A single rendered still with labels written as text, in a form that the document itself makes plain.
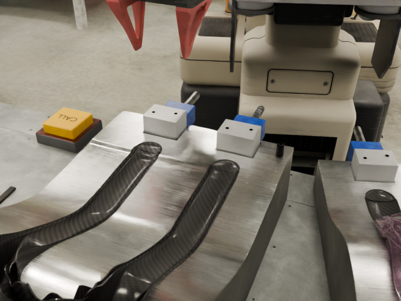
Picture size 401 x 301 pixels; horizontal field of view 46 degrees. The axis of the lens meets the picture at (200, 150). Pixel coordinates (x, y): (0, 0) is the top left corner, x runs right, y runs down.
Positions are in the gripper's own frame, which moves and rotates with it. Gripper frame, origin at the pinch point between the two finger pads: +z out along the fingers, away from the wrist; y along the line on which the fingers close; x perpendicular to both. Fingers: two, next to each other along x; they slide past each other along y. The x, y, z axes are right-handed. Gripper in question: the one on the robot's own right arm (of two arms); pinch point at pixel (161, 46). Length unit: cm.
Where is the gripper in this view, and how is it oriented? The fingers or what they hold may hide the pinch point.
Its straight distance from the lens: 61.5
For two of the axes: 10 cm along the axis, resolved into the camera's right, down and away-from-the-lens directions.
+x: 3.8, -5.1, 7.7
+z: -0.1, 8.3, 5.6
